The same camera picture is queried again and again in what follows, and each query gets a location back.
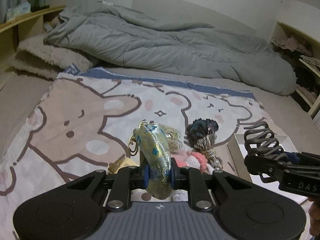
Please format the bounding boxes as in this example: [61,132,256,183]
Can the beige fluffy pillow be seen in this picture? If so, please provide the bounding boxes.
[9,34,99,79]

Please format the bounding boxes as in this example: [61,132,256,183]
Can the black hair claw clip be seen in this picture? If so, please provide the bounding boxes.
[244,121,285,183]

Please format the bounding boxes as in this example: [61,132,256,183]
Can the person right hand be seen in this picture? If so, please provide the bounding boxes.
[308,197,320,237]

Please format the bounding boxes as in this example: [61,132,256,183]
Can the yellow small carton box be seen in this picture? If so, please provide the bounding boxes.
[108,155,138,174]

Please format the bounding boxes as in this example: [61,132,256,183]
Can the cartoon bear blanket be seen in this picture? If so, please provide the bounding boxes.
[1,68,272,239]

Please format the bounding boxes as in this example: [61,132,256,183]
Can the white storage box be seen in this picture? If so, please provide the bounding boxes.
[227,133,307,204]

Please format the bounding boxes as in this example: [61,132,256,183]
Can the green blue brocade pouch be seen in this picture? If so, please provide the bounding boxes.
[128,121,172,200]

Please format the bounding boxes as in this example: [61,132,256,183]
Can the tissue box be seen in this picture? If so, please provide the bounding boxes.
[6,2,31,22]

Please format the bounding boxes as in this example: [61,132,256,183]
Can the dark blue floral scrunchie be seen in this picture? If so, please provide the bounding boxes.
[185,118,219,147]

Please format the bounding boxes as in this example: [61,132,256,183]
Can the folded clothes in wardrobe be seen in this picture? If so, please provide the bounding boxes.
[271,35,319,68]

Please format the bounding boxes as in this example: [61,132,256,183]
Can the white wardrobe shelf unit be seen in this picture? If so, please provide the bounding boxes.
[271,0,319,124]

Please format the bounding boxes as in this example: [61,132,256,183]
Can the white charger with cable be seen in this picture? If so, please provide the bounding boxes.
[97,0,114,6]

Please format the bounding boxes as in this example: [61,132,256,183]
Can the gold metallic hair accessory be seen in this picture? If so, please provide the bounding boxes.
[163,125,183,154]

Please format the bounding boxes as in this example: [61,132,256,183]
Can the grey comforter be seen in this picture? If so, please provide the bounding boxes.
[45,5,297,96]

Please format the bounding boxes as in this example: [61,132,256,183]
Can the wooden bedside shelf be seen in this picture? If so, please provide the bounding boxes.
[1,5,66,69]

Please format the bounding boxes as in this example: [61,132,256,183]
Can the white headboard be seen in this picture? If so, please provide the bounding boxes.
[131,0,256,35]

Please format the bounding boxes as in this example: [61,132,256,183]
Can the beige braided tassel scrunchie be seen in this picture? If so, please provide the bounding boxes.
[193,134,223,170]

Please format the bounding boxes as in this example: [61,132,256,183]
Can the pink white crochet doll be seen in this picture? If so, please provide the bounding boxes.
[172,151,213,202]

